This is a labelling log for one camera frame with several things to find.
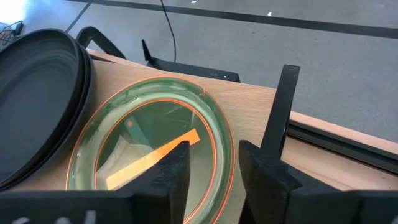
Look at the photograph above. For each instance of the dark grey large plate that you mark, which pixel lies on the dark grey large plate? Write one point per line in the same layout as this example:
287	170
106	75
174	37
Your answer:
37	102

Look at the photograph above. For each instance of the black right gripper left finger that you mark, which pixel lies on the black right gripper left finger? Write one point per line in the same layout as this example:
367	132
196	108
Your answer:
164	186

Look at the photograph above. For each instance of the green translucent small plate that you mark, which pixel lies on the green translucent small plate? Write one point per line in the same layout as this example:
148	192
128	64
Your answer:
174	89

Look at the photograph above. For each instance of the wooden shelf with black legs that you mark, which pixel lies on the wooden shelf with black legs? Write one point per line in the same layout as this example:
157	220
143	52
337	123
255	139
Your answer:
242	99

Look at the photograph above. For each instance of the black large plate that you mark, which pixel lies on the black large plate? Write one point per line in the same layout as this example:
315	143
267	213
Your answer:
84	118

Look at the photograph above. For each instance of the teal translucent small plate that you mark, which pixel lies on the teal translucent small plate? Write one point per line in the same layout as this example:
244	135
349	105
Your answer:
136	133

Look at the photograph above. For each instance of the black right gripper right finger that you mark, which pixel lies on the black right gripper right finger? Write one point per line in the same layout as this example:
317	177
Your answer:
264	186

